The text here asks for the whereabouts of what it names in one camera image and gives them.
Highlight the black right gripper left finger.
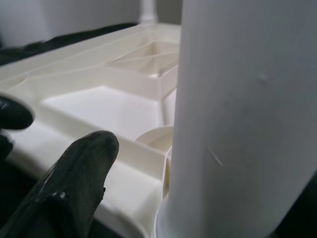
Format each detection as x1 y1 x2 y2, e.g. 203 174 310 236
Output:
0 130 120 238

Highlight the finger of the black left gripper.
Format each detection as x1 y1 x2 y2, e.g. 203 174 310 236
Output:
0 94 36 131
0 133 13 162

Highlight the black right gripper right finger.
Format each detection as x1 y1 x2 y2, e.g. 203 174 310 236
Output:
269 171 317 238

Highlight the white plastic children table top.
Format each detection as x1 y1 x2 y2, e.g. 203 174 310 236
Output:
0 23 183 238

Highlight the white plastic table leg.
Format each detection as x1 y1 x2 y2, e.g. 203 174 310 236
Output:
152 0 317 238
140 0 159 26

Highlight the black cloth table cover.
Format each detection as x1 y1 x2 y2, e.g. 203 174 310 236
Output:
0 22 317 238

